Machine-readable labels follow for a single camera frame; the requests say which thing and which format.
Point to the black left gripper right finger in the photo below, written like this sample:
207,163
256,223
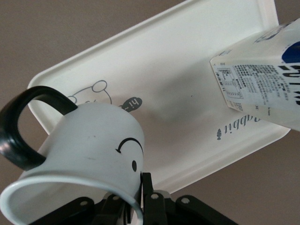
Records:
159,211

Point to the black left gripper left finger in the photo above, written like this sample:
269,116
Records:
98,213

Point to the blue white milk carton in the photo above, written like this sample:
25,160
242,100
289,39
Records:
262,79

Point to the white rabbit print tray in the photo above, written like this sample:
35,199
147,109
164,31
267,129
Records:
175,93

